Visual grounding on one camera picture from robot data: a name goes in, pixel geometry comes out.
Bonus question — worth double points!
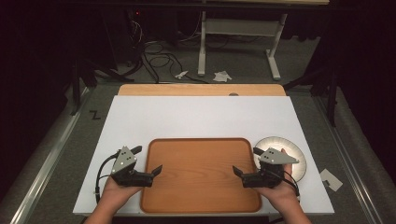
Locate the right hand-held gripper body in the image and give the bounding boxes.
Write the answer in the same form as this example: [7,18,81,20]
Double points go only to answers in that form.
[241,147,301,189]

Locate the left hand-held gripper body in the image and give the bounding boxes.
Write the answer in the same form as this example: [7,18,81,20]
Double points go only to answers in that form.
[110,146,154,189]

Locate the person's left hand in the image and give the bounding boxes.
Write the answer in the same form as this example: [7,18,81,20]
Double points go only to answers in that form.
[98,175,144,213]

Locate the person's right hand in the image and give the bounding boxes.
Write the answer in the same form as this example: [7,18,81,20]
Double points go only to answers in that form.
[253,147,302,211]

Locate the round white plate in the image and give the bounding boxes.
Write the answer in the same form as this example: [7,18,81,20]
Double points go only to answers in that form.
[253,135,308,183]

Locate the brown wooden tray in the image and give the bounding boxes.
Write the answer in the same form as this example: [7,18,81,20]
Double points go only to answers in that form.
[139,137,262,215]

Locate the flat white paper piece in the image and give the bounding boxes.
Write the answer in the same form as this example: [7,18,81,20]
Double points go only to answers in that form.
[319,168,344,192]

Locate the white table board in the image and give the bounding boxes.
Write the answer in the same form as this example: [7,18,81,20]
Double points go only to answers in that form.
[72,95,335,217]

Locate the wooden table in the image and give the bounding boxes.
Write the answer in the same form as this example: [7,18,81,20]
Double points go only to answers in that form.
[117,83,287,97]

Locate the black metal stand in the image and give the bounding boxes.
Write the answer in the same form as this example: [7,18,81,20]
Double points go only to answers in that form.
[282,62,341,128]
[68,58,135,117]

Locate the crumpled white paper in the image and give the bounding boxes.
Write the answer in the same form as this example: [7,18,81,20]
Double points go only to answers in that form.
[213,70,233,83]

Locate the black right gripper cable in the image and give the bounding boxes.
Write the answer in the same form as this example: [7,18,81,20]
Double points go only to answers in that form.
[281,169,302,198]

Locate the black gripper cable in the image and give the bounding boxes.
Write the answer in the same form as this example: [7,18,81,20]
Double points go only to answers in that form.
[94,153,121,205]
[281,169,302,198]

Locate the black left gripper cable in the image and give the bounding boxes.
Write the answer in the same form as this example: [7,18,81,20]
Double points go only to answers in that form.
[94,153,121,205]

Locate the aluminium floor rail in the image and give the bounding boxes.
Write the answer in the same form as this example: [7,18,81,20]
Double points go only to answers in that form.
[312,94,387,224]
[8,87,94,224]

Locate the tangle of black floor cables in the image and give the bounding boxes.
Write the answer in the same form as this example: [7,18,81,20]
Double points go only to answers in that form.
[124,18,210,85]

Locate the white metal desk frame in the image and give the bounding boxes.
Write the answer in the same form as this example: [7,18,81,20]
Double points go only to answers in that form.
[197,0,331,81]

